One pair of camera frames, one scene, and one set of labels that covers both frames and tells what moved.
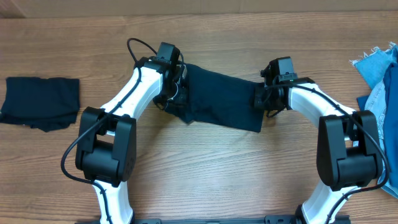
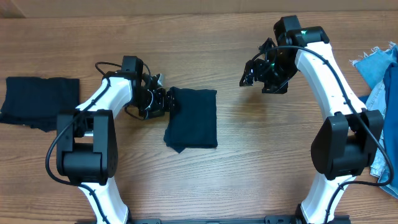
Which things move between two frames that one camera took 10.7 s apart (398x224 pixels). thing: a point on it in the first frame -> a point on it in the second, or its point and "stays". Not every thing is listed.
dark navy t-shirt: [216, 98] -> [192, 121]
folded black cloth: [46, 104] stays
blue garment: [390, 121] stays
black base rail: [272, 219] stays
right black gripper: [261, 100] -> [257, 72]
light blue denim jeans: [372, 66] stays
